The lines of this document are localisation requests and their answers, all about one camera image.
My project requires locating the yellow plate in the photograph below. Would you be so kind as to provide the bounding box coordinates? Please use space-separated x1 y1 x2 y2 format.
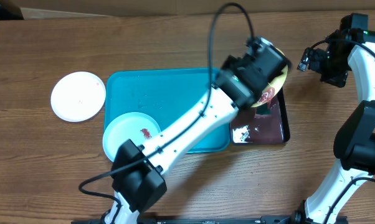
250 46 290 109

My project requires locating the light blue plate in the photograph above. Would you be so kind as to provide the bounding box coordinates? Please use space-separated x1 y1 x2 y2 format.
102 112 161 162

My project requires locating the white plate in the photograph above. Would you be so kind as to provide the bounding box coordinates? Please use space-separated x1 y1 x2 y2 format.
50 71 106 123

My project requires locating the green sponge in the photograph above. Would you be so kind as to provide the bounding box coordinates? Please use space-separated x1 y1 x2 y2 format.
254 104 272 119

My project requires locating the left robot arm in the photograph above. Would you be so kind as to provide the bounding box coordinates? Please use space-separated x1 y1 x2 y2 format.
103 38 291 223

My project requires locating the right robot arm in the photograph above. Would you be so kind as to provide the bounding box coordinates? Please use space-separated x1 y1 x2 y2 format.
283 13 375 223

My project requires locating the black water tray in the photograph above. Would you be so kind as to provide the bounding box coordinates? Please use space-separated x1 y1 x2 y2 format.
230 91 290 145

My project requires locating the teal plastic tray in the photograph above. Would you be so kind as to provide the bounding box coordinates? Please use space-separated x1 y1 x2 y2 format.
103 67 231 154

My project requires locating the dark object top-left corner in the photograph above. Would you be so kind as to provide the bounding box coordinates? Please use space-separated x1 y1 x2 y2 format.
0 0 24 21

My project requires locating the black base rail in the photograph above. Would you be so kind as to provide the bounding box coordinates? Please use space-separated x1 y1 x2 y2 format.
71 214 349 224

